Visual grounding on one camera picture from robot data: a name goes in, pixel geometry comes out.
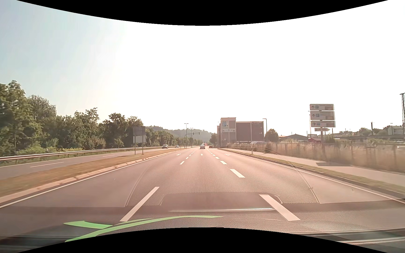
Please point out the wooded hill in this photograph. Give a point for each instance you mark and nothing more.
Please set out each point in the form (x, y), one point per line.
(188, 133)

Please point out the brown parking garage building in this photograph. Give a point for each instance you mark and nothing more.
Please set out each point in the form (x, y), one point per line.
(241, 131)

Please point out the grey asphalt road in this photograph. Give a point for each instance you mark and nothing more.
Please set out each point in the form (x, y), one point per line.
(202, 175)

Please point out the road markings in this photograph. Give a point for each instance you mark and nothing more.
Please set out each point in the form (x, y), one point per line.
(237, 173)

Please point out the large sign board on posts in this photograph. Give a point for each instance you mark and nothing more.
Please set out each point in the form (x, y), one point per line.
(139, 135)

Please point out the round green tree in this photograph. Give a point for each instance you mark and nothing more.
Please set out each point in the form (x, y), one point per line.
(271, 135)

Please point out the low dark-roofed building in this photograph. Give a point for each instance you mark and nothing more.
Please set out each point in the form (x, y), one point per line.
(294, 137)

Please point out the car's own bonnet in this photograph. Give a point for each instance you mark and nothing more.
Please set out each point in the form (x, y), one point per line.
(202, 219)

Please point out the grey pavement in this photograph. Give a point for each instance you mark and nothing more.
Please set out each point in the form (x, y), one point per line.
(346, 170)

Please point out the dry grass median strip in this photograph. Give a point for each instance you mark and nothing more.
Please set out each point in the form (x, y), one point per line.
(47, 177)

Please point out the row of green trees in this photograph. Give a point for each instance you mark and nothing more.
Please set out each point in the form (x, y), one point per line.
(30, 126)

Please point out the dry grass verge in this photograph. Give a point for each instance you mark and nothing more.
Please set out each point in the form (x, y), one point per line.
(30, 158)

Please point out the grey opposite carriageway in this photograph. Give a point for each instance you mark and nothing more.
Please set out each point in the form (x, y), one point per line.
(19, 168)

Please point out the building with grey roof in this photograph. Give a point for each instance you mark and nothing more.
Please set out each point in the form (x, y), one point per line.
(401, 130)

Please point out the lattice steel pylon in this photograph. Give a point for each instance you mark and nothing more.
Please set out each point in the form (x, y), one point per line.
(404, 114)

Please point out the lamp post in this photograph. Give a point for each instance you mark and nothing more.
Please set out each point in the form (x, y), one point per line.
(186, 133)

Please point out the direction sign stack on post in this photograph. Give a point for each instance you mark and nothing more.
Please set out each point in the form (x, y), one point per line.
(322, 116)

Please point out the metal guard rail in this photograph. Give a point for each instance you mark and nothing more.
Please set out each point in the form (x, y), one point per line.
(47, 154)

